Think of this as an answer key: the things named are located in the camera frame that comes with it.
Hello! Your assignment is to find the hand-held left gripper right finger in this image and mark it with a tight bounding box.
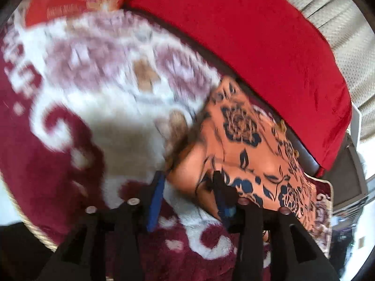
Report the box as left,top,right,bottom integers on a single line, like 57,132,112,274
212,171,340,281

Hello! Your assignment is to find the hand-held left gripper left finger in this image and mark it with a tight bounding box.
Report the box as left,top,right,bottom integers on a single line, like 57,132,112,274
38,170,166,281

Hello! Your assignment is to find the orange floral garment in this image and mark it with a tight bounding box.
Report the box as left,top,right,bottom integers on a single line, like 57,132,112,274
165,76,333,240

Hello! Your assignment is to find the maroon floral blanket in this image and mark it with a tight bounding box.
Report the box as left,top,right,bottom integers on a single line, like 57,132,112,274
0,9,334,281

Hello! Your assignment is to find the red velvet cushion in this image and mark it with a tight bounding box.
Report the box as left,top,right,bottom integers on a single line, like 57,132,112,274
123,0,352,177

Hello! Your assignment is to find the beige curtain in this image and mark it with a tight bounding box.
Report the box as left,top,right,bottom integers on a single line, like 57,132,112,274
272,0,375,144

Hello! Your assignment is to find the red gold-printed pillow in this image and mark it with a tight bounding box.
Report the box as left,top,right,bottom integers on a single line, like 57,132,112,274
23,0,138,28

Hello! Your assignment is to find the white furniture frame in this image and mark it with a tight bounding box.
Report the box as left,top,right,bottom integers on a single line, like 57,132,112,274
350,105,375,205

